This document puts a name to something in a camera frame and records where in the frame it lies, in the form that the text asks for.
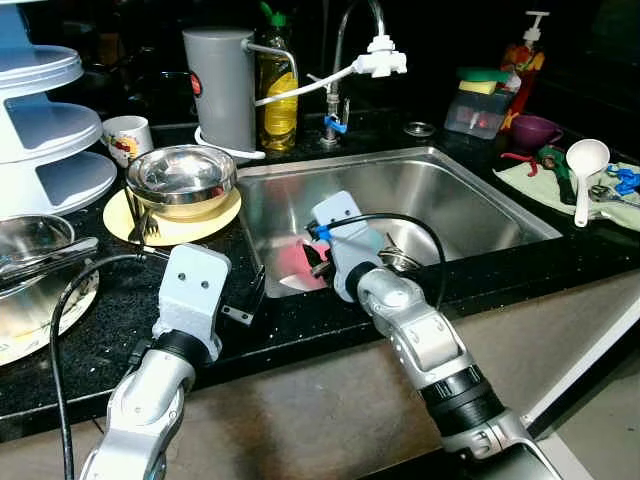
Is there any green handled kitchen tool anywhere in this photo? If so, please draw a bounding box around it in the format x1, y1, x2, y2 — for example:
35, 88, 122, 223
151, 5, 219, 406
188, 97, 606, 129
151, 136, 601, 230
537, 145, 580, 207

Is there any steel sink drain strainer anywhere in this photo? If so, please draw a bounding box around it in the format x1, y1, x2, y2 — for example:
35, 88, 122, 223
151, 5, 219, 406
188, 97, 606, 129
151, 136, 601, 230
385, 245, 422, 272

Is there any yellow plate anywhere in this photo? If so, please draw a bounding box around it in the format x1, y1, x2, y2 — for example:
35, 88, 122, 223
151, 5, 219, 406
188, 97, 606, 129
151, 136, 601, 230
103, 188, 243, 248

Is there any white printed mug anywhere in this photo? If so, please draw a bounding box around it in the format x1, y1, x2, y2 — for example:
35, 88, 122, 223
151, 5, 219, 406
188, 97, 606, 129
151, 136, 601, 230
102, 115, 155, 169

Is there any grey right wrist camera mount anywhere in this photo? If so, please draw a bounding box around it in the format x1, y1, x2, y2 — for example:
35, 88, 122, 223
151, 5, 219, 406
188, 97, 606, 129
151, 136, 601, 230
312, 190, 387, 301

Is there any white filter hose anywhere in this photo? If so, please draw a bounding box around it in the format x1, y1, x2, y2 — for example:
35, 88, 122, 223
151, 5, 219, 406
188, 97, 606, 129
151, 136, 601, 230
195, 60, 363, 163

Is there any grey water filter cylinder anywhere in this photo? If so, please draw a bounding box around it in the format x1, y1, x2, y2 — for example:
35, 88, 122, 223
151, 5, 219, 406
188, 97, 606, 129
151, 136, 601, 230
183, 27, 260, 154

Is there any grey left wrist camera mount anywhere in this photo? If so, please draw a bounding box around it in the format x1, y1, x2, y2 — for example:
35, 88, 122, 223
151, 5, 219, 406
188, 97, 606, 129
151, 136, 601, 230
152, 243, 233, 363

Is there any floral white plate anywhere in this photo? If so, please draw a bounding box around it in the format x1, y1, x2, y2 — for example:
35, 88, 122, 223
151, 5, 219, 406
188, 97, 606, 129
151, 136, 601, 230
0, 262, 101, 367

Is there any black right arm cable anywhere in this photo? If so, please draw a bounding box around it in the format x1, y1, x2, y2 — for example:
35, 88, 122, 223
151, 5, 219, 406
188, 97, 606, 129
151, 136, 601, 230
316, 212, 449, 313

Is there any blue handled kitchen tool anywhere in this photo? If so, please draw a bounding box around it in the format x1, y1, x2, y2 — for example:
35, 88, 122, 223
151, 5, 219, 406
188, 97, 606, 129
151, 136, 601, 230
606, 165, 640, 197

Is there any yellow dish soap bottle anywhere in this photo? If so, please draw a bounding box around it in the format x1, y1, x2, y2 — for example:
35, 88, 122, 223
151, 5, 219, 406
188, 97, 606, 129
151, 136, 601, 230
255, 3, 300, 152

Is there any white plastic ladle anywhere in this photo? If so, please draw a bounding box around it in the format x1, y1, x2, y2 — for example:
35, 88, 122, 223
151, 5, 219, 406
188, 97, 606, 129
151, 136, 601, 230
565, 138, 612, 229

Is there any clear sponge container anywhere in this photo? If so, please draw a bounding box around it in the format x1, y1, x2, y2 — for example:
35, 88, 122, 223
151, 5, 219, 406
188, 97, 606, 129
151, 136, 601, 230
444, 80, 511, 140

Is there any white faucet diverter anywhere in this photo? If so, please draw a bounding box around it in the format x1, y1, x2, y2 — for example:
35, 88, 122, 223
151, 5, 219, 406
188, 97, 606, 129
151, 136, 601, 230
351, 35, 409, 80

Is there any pink plate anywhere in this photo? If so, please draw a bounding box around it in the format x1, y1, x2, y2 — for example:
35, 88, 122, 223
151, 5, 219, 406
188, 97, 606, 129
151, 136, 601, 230
276, 240, 336, 295

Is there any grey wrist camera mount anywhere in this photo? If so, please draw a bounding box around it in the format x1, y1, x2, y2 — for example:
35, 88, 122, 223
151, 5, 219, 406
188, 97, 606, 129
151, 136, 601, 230
312, 190, 387, 301
152, 243, 233, 363

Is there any stainless steel sink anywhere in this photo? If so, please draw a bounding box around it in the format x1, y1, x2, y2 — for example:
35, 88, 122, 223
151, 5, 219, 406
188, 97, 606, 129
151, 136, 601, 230
235, 147, 564, 300

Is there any shallow steel bowl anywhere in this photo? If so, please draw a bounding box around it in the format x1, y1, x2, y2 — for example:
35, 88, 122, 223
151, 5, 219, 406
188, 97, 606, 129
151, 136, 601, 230
125, 145, 239, 222

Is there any light green cloth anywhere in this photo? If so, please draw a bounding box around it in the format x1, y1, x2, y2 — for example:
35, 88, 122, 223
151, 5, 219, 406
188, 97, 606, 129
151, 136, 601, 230
494, 155, 640, 232

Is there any steel spoon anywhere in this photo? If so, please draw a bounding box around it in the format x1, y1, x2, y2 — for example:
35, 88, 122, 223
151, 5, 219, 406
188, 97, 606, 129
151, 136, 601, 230
0, 237, 101, 282

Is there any green yellow sponge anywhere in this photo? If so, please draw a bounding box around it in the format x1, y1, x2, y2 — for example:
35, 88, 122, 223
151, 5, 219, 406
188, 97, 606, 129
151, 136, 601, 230
456, 67, 512, 97

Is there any white tiered rack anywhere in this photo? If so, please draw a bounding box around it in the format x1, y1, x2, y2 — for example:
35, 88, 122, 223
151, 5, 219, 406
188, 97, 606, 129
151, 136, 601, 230
0, 0, 119, 219

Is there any red yellow pump bottle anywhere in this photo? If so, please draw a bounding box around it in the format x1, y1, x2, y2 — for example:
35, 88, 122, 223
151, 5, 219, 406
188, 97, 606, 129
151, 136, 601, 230
500, 10, 550, 132

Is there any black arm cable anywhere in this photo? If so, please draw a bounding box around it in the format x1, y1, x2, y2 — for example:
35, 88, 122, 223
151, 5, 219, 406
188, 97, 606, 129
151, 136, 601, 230
47, 250, 171, 480
316, 212, 449, 313

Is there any purple cup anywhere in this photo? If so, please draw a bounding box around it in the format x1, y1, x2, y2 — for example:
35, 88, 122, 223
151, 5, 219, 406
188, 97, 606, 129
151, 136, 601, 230
510, 115, 564, 154

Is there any small round metal lid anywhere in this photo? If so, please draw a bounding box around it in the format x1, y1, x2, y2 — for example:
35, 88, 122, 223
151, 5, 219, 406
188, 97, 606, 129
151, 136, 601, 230
404, 121, 439, 139

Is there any chrome faucet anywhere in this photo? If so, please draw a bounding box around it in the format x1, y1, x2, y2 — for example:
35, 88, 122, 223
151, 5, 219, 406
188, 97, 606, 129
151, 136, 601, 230
320, 0, 390, 150

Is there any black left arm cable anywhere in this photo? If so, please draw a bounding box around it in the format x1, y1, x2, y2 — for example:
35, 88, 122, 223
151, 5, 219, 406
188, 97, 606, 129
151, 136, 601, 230
47, 250, 171, 480

